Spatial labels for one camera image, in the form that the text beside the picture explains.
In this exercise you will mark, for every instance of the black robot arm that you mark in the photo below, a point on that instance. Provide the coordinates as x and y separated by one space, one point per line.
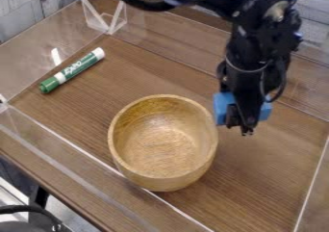
269 20

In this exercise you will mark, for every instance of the brown wooden bowl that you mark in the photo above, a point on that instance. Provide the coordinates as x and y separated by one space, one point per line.
163 140

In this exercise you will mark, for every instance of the green Expo marker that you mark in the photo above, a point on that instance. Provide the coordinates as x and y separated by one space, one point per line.
72 70

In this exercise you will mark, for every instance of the clear acrylic tray wall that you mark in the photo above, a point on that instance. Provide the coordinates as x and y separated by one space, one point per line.
266 184

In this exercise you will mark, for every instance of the black table leg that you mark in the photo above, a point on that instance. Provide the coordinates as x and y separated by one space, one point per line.
42 196

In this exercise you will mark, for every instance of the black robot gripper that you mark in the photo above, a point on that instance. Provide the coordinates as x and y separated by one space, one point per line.
252 71

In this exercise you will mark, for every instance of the blue foam block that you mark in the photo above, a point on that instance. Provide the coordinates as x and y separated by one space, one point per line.
237 111

